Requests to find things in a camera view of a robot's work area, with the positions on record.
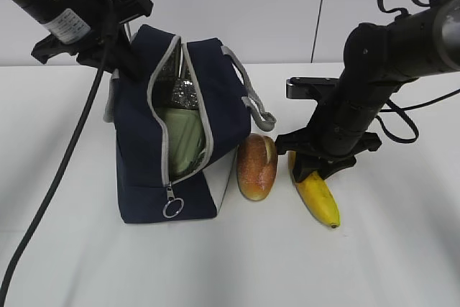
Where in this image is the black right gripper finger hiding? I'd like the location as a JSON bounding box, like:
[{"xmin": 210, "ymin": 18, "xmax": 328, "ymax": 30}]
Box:
[
  {"xmin": 319, "ymin": 156, "xmax": 357, "ymax": 180},
  {"xmin": 293, "ymin": 152, "xmax": 323, "ymax": 182}
]

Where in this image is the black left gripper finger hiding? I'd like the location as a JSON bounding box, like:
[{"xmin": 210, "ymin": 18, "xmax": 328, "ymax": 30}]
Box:
[{"xmin": 114, "ymin": 42, "xmax": 144, "ymax": 81}]

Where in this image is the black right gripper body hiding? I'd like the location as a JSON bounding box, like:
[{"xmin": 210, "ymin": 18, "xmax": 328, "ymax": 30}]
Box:
[{"xmin": 275, "ymin": 125, "xmax": 382, "ymax": 162}]

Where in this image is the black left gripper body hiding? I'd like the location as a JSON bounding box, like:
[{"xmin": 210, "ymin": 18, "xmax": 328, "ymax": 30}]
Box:
[{"xmin": 32, "ymin": 0, "xmax": 153, "ymax": 70}]

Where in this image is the yellow banana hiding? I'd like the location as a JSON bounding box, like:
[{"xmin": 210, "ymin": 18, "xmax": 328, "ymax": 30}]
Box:
[{"xmin": 288, "ymin": 151, "xmax": 341, "ymax": 229}]

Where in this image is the brown bread roll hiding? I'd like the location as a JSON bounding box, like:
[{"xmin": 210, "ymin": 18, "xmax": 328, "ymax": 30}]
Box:
[{"xmin": 236, "ymin": 133, "xmax": 278, "ymax": 201}]

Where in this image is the navy blue lunch bag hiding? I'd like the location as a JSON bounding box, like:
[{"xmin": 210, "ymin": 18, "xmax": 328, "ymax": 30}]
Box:
[{"xmin": 105, "ymin": 25, "xmax": 276, "ymax": 224}]

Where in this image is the green lidded glass container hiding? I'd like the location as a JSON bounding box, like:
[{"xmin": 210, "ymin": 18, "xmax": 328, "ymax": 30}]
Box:
[{"xmin": 155, "ymin": 107, "xmax": 206, "ymax": 180}]

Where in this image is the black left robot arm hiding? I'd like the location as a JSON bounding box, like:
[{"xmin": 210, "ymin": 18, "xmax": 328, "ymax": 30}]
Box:
[{"xmin": 12, "ymin": 0, "xmax": 153, "ymax": 81}]

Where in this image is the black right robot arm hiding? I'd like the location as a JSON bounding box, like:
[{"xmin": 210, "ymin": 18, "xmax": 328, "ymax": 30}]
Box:
[{"xmin": 275, "ymin": 0, "xmax": 459, "ymax": 183}]

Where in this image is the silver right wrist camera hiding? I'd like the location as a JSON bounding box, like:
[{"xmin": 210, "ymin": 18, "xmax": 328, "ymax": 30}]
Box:
[{"xmin": 285, "ymin": 77, "xmax": 338, "ymax": 102}]

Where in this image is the thin black cable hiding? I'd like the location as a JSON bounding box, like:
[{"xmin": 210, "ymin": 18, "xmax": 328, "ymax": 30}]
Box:
[{"xmin": 376, "ymin": 0, "xmax": 460, "ymax": 144}]

